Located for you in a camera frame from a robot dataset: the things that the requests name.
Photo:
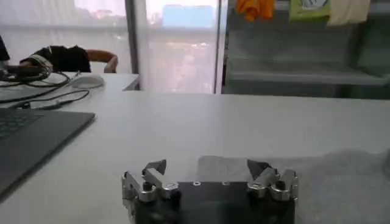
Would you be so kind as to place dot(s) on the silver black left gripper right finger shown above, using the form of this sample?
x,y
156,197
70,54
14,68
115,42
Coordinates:
x,y
265,182

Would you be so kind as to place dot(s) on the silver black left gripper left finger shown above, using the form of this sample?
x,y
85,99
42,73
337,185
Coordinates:
x,y
158,179

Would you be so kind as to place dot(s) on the grey printed T-shirt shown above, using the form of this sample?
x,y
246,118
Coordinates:
x,y
341,188

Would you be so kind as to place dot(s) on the person's hand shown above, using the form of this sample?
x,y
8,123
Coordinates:
x,y
112,64

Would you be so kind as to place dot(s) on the white desk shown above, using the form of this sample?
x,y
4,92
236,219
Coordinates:
x,y
115,79

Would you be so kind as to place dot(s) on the metal rack with hanging cloths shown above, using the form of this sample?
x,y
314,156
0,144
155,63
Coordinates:
x,y
289,67

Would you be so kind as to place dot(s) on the white computer mouse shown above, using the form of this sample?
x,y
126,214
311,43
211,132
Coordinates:
x,y
88,81

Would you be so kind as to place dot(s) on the dark grey laptop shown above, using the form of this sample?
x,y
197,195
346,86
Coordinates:
x,y
33,137

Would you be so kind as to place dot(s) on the dark window frame post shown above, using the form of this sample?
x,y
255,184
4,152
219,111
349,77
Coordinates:
x,y
132,45

